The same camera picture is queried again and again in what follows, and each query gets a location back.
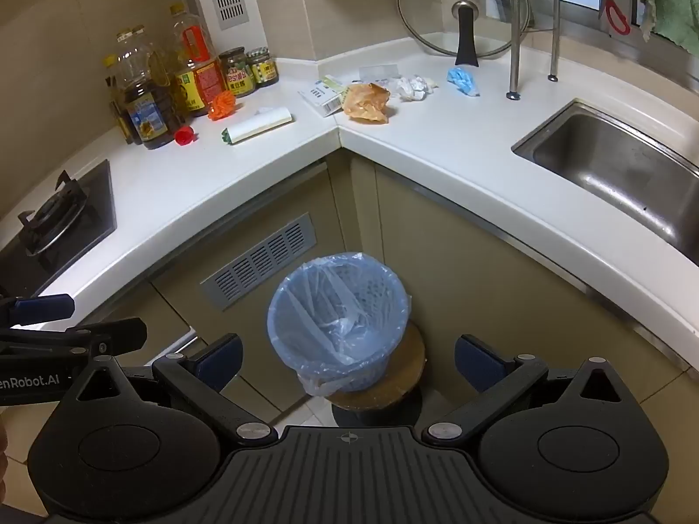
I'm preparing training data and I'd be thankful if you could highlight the small yellow oil bottle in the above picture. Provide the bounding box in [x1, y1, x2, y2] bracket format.
[103, 55, 135, 144]

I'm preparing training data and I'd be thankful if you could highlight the grey cabinet vent grille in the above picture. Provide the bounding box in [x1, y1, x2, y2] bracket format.
[200, 212, 318, 312]

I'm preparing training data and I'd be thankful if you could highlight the orange paper bag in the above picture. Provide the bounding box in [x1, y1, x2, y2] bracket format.
[342, 82, 392, 124]

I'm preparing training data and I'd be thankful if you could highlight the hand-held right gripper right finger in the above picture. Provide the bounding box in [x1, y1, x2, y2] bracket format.
[423, 334, 623, 447]

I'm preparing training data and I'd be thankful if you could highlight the oil bottle with orange handle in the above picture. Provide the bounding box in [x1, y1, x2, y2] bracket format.
[167, 3, 226, 117]

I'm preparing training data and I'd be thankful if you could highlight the gas stove burner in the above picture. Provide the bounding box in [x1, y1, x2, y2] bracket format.
[0, 159, 119, 299]

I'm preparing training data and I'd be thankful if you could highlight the stainless steel sink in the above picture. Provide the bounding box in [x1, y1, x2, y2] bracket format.
[512, 99, 699, 266]

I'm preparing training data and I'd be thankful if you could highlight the green cloth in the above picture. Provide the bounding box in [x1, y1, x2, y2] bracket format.
[633, 0, 699, 56]

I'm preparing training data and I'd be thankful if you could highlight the blue face mask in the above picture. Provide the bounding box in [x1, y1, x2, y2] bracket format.
[446, 66, 481, 97]

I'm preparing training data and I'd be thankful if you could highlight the small yellow label jar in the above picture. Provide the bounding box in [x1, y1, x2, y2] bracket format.
[246, 48, 280, 88]

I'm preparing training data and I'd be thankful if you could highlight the glass pot lid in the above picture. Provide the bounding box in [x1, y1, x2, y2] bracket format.
[397, 0, 532, 67]

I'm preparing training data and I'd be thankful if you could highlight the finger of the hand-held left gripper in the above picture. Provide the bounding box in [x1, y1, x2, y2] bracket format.
[0, 317, 148, 361]
[0, 293, 76, 329]

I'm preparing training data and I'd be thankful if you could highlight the metal rack frame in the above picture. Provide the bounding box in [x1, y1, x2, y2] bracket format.
[483, 0, 563, 102]

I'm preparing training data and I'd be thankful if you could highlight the large green label jar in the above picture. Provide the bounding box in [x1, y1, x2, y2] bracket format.
[217, 46, 256, 98]

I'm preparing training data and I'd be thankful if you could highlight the beige cabinet door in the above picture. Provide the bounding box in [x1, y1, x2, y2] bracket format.
[150, 159, 350, 421]
[374, 165, 678, 396]

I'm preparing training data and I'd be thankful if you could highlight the large dark oil bottle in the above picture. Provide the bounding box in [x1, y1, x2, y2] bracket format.
[116, 25, 179, 150]

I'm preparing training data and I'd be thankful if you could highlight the white green cardboard box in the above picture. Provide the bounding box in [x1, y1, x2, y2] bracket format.
[298, 74, 349, 117]

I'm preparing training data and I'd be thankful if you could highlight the white paper roll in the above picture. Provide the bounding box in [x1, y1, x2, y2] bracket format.
[221, 107, 294, 146]

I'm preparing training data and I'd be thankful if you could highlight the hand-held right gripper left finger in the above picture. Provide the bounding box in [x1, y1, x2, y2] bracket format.
[73, 333, 279, 447]

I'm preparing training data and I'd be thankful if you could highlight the round wooden stool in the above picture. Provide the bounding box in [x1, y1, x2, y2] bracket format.
[326, 321, 427, 430]

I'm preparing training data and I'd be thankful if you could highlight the white tissue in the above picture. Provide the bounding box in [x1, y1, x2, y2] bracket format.
[394, 75, 433, 102]

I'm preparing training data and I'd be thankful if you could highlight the waste basket with blue liner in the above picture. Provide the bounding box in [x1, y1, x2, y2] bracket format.
[266, 252, 412, 397]

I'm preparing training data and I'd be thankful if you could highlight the orange plastic ring piece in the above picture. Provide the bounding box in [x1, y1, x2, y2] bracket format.
[209, 91, 237, 122]

